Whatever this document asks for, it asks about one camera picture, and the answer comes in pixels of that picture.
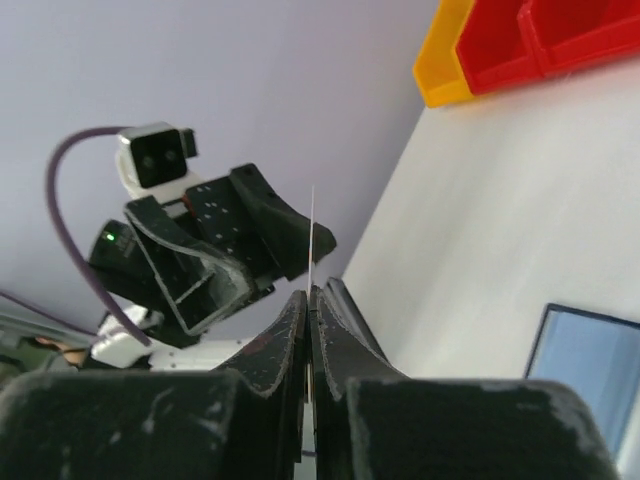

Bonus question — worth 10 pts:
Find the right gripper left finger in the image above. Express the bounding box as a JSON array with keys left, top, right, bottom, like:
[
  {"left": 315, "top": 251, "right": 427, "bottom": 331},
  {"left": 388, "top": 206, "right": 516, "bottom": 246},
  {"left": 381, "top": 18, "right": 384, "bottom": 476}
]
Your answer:
[{"left": 1, "top": 291, "right": 307, "bottom": 479}]

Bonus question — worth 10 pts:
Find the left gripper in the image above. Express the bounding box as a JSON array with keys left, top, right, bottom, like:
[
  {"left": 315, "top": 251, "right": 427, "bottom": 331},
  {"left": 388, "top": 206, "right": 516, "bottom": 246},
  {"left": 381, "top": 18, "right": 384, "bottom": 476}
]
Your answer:
[{"left": 88, "top": 163, "right": 311, "bottom": 336}]

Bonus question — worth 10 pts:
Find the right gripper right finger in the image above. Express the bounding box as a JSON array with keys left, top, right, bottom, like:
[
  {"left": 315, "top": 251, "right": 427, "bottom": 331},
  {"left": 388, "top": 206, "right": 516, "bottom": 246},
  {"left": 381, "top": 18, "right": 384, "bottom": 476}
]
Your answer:
[{"left": 308, "top": 288, "right": 618, "bottom": 479}]

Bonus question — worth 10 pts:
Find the blue leather card holder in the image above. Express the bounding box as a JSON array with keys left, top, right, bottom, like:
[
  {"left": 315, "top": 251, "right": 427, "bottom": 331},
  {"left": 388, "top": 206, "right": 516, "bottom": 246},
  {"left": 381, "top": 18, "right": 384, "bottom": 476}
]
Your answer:
[{"left": 525, "top": 303, "right": 639, "bottom": 479}]

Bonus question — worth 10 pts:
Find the yellow plastic bin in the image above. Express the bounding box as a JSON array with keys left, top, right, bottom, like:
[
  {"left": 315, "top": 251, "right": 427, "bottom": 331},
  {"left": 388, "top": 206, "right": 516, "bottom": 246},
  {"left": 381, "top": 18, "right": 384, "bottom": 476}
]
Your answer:
[{"left": 413, "top": 0, "right": 474, "bottom": 108}]

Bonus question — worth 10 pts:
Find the middle red plastic bin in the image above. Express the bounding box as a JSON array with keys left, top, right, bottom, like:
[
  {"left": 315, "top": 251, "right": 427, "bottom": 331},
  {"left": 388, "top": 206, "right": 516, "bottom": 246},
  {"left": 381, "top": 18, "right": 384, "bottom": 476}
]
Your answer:
[{"left": 456, "top": 0, "right": 542, "bottom": 96}]

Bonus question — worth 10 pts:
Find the red plastic bin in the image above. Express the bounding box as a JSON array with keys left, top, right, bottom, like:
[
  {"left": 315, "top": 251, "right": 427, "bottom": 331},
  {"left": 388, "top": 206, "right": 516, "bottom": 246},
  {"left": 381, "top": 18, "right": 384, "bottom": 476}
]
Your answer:
[
  {"left": 517, "top": 0, "right": 639, "bottom": 77},
  {"left": 456, "top": 0, "right": 542, "bottom": 96}
]

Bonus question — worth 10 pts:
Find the right red plastic bin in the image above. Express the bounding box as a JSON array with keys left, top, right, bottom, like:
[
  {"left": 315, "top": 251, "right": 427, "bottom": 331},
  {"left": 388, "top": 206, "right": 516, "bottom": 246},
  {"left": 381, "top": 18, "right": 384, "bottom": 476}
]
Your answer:
[{"left": 517, "top": 0, "right": 639, "bottom": 77}]

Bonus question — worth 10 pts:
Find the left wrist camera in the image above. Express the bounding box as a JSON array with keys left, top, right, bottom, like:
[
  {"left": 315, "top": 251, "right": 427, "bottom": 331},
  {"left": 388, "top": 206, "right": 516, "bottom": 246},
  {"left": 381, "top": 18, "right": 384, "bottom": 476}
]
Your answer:
[{"left": 115, "top": 122, "right": 202, "bottom": 204}]

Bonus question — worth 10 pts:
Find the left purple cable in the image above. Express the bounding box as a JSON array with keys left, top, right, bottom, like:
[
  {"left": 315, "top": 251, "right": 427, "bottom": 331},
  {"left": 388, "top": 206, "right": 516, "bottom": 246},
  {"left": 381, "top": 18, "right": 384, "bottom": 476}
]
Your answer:
[{"left": 0, "top": 125, "right": 154, "bottom": 349}]

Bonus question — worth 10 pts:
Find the aluminium frame rail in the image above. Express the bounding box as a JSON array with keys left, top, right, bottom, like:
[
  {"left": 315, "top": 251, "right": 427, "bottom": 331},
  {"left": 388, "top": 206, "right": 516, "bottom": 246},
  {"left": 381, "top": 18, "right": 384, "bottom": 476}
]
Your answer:
[{"left": 1, "top": 312, "right": 95, "bottom": 349}]

